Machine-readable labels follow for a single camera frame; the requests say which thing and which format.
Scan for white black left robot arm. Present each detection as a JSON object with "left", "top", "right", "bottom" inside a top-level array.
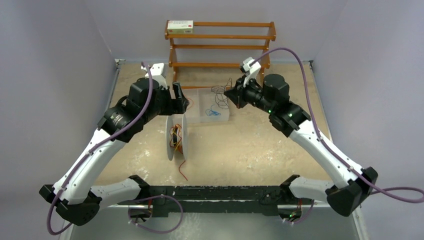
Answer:
[{"left": 39, "top": 77, "right": 189, "bottom": 226}]

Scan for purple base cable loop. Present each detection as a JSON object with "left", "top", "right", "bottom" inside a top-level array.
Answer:
[{"left": 127, "top": 195, "right": 185, "bottom": 235}]

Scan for orange wooden shelf rack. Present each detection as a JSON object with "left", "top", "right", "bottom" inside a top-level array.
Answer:
[{"left": 164, "top": 20, "right": 277, "bottom": 82}]

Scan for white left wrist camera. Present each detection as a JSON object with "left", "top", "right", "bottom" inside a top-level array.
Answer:
[{"left": 140, "top": 62, "right": 169, "bottom": 89}]

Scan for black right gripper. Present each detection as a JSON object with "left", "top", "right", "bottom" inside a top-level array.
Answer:
[{"left": 224, "top": 74, "right": 276, "bottom": 114}]

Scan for white cardboard box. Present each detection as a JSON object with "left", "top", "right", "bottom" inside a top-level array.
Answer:
[{"left": 166, "top": 20, "right": 194, "bottom": 35}]

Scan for yellow wire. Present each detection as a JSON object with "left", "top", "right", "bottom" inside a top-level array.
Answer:
[{"left": 170, "top": 127, "right": 183, "bottom": 153}]

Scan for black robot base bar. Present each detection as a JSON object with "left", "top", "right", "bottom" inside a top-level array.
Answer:
[{"left": 126, "top": 177, "right": 303, "bottom": 220}]

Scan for blue wire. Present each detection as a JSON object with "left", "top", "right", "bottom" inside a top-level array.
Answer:
[{"left": 205, "top": 105, "right": 222, "bottom": 117}]

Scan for black wire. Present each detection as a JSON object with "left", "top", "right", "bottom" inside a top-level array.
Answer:
[{"left": 210, "top": 78, "right": 234, "bottom": 110}]

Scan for clear plastic divided tray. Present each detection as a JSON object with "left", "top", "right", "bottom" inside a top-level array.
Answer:
[{"left": 182, "top": 87, "right": 230, "bottom": 124}]

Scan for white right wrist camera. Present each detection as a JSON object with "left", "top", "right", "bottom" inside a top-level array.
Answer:
[{"left": 240, "top": 57, "right": 262, "bottom": 87}]

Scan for white plastic cable spool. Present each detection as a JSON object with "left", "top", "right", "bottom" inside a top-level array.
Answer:
[{"left": 165, "top": 114, "right": 189, "bottom": 161}]

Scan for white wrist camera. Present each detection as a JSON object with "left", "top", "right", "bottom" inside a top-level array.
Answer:
[
  {"left": 140, "top": 62, "right": 169, "bottom": 89},
  {"left": 240, "top": 57, "right": 262, "bottom": 87}
]

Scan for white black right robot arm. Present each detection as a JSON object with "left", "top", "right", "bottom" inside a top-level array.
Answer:
[{"left": 224, "top": 74, "right": 378, "bottom": 217}]

